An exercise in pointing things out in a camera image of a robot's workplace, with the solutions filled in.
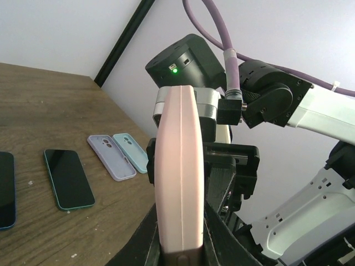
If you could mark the purple phone case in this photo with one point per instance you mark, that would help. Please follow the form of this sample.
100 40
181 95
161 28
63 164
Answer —
111 156

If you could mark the light blue phone case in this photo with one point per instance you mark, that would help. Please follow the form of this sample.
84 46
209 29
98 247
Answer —
132 150

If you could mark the right black frame post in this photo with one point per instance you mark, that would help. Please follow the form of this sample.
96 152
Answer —
124 39

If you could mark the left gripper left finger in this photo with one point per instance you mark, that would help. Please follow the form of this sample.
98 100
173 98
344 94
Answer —
143 248

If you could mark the pink phone case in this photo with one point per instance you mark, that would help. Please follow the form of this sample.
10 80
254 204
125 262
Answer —
180 234

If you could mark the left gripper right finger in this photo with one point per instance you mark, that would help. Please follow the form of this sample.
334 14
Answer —
220 247

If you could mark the phone from purple case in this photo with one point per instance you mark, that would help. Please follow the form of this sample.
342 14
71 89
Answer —
68 179

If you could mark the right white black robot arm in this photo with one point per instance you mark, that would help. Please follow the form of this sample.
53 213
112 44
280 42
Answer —
266 93

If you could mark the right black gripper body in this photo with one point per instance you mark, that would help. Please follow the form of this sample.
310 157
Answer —
233 171

